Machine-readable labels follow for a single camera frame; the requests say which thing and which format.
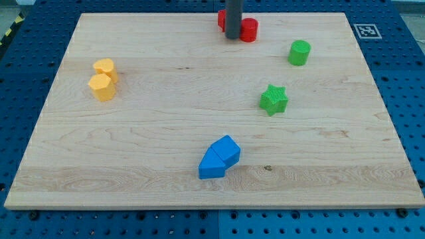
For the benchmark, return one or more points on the red cylinder block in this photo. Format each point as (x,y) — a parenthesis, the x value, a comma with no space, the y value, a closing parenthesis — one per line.
(249,29)

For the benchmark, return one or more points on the blue cube block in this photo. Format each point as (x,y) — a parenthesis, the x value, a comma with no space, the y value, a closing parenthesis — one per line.
(227,150)

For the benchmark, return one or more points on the blue triangle block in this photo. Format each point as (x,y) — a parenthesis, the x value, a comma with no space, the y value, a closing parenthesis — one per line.
(211,165)

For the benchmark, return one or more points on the wooden board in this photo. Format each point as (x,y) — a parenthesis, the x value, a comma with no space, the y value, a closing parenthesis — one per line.
(182,86)

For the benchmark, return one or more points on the green star block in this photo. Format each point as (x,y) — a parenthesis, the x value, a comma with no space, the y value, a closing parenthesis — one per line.
(274,100)

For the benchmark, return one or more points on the red block behind rod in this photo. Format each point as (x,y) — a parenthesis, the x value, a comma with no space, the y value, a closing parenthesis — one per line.
(221,19)

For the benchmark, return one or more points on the green cylinder block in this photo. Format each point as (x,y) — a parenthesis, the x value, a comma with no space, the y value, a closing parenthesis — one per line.
(299,53)

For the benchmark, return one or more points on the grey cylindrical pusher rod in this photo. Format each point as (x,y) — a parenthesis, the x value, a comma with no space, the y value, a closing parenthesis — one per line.
(233,18)

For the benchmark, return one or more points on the yellow hexagon block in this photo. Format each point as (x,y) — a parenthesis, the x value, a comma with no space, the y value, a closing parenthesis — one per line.
(102,87)

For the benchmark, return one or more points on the yellow heart block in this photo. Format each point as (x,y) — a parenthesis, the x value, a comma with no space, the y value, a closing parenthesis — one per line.
(108,67)

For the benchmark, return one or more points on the white fiducial marker tag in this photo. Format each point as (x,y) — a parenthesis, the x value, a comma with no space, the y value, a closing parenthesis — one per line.
(367,31)

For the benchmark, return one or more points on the black yellow hazard tape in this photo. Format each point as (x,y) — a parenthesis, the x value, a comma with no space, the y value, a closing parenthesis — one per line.
(12,30)

